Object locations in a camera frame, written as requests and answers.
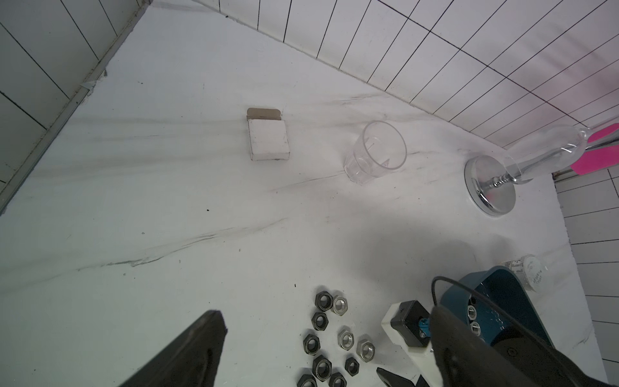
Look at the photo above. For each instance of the black nut column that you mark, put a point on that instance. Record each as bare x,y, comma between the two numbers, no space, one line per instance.
322,368
320,321

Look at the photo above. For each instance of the silver nut beside black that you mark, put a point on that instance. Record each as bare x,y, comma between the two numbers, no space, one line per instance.
339,305

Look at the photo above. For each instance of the black nut bottom middle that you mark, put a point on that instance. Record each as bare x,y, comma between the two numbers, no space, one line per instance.
352,366

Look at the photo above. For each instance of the small white cardboard box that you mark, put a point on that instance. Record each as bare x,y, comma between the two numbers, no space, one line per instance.
268,135

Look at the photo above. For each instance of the black nut upper left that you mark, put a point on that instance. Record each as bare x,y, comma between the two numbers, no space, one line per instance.
324,301

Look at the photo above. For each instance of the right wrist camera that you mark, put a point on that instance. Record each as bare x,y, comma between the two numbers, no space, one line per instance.
407,325

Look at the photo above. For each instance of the black nut left lower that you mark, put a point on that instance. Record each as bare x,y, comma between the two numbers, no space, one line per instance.
311,344

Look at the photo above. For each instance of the silver glass rack stand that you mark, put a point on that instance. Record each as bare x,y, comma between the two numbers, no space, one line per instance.
489,185

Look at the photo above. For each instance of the pink wine glass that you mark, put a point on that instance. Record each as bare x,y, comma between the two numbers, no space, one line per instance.
601,152

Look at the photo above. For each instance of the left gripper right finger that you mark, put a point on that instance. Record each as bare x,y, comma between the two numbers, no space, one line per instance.
463,359

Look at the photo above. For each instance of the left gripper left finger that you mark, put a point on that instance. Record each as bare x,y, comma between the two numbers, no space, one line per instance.
191,359

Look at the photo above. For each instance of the clear wine glass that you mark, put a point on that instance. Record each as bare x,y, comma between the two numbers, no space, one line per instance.
545,151

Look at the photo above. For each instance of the clear plastic cup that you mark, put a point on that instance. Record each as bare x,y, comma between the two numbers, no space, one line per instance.
379,150

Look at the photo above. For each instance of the teal storage box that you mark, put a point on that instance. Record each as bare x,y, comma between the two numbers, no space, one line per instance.
503,288

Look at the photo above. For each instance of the black nut left column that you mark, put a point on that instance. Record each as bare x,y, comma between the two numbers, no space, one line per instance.
320,321

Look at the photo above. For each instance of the black nut bottom left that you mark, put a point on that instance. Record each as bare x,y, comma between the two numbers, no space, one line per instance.
307,380

